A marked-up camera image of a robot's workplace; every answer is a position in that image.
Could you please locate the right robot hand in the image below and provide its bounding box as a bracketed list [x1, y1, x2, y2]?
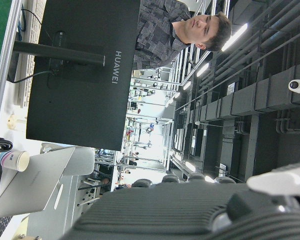
[62, 161, 300, 240]

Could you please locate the black Huawei monitor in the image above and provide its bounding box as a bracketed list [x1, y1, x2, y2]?
[25, 0, 141, 152]

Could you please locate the silver laptop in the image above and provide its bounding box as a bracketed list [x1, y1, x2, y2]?
[0, 146, 76, 238]

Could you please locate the white paper cup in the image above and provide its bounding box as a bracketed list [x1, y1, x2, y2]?
[0, 150, 31, 173]

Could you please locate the small cream toy figure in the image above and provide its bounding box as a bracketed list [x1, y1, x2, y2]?
[6, 113, 19, 130]

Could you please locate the person in patterned shirt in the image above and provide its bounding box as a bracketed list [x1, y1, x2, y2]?
[131, 0, 233, 71]

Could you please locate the black monitor stand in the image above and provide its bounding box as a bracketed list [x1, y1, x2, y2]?
[6, 40, 106, 83]

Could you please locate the long ceiling light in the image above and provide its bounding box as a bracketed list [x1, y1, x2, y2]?
[221, 23, 249, 53]

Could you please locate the white keyboard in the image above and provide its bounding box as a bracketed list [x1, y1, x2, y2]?
[14, 0, 48, 108]

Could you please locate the coiled black cable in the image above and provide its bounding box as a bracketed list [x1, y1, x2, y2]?
[0, 137, 14, 153]

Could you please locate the white security camera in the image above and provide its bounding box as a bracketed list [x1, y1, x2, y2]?
[287, 78, 300, 95]

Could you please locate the black monitor cable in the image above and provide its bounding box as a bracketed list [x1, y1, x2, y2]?
[6, 70, 53, 85]

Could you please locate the blue cable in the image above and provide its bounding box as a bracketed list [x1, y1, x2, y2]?
[16, 9, 26, 42]

